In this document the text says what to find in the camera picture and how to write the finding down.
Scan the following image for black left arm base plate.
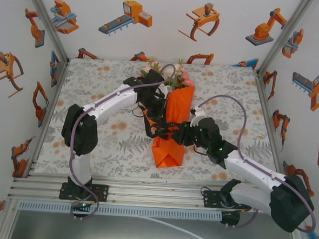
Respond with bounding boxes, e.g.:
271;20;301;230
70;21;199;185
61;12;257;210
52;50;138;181
59;182;110;203

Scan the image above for aluminium side rail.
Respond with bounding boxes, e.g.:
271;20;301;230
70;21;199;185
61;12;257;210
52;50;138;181
248;71;297;193
23;58;69;181

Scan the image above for floral print tablecloth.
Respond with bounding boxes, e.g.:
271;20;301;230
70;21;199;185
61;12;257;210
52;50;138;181
34;54;290;188

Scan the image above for white slotted cable duct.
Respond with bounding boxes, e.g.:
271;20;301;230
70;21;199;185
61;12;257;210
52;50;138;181
17;199;223;222

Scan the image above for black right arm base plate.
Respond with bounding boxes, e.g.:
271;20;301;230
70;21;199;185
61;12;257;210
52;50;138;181
202;189;252;212

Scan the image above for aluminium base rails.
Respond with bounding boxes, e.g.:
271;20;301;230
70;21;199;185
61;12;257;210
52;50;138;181
7;169;304;217

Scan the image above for orange wrapping paper sheet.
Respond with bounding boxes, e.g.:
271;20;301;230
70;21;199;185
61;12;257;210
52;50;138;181
142;83;196;171

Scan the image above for black cable bracket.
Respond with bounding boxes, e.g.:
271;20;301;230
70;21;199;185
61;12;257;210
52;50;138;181
219;210;241;228

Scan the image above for artificial pink white flower bunch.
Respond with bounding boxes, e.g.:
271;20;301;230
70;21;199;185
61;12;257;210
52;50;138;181
135;55;196;92

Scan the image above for black ribbon with gold print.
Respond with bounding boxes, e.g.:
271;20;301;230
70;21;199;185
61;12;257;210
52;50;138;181
143;107;188;141

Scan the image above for circuit board with green light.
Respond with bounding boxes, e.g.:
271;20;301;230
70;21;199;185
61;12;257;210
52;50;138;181
71;200;93;211

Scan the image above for aluminium frame post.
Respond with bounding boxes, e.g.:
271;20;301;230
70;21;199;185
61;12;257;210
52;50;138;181
18;0;73;64
257;0;316;78

